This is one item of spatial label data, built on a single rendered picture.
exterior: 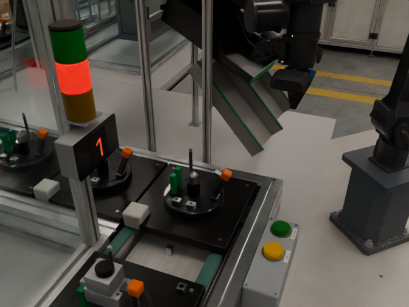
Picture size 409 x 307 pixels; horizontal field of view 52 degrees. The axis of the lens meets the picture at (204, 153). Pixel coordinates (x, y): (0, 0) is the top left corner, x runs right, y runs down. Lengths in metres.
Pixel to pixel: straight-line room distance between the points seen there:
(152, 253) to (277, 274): 0.27
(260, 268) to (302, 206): 0.35
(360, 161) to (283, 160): 0.38
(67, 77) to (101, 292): 0.34
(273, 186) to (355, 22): 3.98
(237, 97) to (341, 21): 3.83
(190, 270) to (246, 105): 0.51
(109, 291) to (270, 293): 0.30
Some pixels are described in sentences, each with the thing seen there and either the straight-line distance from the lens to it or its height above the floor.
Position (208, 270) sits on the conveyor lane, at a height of 0.95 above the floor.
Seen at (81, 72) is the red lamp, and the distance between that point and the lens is 0.69.
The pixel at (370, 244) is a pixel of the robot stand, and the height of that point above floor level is 0.88.
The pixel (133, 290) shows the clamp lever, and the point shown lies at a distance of 0.68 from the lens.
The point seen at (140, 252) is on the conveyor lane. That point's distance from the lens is 0.95.
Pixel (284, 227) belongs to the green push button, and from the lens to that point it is 0.93.
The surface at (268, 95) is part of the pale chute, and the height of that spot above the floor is 1.04.
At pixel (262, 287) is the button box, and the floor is 0.96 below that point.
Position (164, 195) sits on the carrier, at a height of 0.99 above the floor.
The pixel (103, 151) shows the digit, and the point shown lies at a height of 1.19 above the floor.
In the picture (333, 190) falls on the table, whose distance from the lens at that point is 1.25.
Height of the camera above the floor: 1.59
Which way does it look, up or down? 33 degrees down
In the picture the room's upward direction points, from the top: straight up
